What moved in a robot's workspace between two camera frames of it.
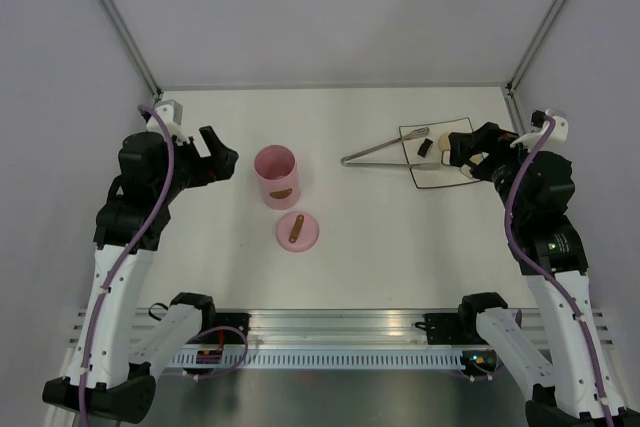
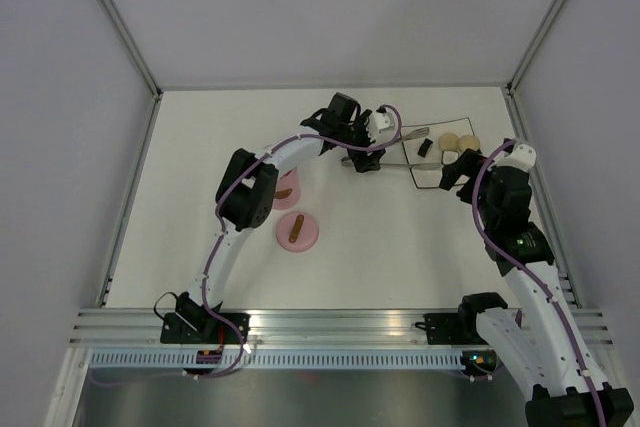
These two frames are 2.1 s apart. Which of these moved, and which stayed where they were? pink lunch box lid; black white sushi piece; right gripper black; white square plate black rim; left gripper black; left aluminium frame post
Moved: right gripper black; left gripper black
Stayed: pink lunch box lid; black white sushi piece; left aluminium frame post; white square plate black rim
